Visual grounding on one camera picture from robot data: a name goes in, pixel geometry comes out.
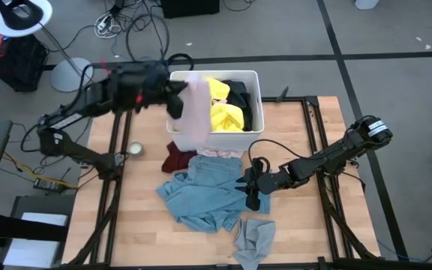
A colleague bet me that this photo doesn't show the black aluminium table frame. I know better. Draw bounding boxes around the black aluminium table frame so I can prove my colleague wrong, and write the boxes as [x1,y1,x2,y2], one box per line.
[64,85,384,270]

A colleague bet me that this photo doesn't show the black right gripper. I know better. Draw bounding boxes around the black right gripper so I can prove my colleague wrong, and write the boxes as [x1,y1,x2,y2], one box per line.
[235,166,291,211]

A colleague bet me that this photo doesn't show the tape roll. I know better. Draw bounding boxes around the tape roll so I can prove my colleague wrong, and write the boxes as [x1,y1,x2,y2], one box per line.
[128,141,145,157]

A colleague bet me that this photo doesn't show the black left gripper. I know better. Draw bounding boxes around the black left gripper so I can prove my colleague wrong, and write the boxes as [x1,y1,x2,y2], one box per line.
[105,61,189,119]

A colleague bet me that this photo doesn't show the light pink garment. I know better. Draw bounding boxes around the light pink garment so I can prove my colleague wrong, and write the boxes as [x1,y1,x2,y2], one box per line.
[170,73,212,146]

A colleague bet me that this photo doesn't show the black box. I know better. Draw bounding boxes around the black box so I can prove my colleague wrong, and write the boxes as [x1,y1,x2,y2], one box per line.
[160,0,221,20]

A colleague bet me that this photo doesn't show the maroon garment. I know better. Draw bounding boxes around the maroon garment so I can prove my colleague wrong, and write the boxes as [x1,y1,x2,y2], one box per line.
[161,140,198,174]

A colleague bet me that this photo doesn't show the yellow garment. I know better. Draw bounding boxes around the yellow garment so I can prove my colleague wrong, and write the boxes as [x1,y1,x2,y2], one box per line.
[204,76,245,133]

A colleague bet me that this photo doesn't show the light blue denim garment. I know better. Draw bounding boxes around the light blue denim garment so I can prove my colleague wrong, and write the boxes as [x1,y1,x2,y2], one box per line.
[155,154,272,233]

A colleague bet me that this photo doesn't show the coiled black cable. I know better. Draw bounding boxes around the coiled black cable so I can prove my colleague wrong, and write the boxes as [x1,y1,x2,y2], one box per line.
[166,52,196,73]

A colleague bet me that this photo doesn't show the white floor lamp stand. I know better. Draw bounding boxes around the white floor lamp stand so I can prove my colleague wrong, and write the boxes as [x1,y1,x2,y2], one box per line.
[0,0,95,93]

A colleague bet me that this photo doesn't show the black power adapter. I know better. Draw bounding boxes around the black power adapter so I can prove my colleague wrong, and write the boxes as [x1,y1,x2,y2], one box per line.
[32,177,68,194]

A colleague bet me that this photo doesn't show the pale pink white garment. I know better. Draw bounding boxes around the pale pink white garment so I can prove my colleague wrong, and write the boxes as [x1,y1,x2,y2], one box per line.
[196,146,244,161]

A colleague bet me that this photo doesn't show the light grey garment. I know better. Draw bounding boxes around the light grey garment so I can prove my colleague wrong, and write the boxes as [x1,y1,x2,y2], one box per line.
[232,218,277,270]

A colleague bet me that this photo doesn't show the dark charcoal elastic-waist shorts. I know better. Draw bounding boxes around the dark charcoal elastic-waist shorts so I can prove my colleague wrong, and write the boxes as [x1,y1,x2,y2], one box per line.
[221,79,254,132]

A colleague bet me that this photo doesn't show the white floor object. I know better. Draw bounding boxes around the white floor object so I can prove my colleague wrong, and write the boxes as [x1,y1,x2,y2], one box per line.
[354,0,382,11]

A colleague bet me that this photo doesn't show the grey cabinet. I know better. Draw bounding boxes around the grey cabinet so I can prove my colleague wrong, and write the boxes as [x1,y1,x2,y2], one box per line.
[0,194,77,270]

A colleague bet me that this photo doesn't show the white perforated plastic basket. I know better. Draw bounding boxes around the white perforated plastic basket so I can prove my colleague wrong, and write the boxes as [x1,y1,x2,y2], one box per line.
[166,70,266,152]

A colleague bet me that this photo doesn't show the white power strip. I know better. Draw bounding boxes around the white power strip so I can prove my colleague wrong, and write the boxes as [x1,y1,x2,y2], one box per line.
[94,13,123,39]

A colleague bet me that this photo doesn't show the black equipment case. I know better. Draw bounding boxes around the black equipment case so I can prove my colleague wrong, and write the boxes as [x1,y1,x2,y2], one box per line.
[0,32,49,93]

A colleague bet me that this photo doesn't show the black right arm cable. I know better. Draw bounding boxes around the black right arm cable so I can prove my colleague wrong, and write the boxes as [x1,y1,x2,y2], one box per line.
[247,139,314,170]

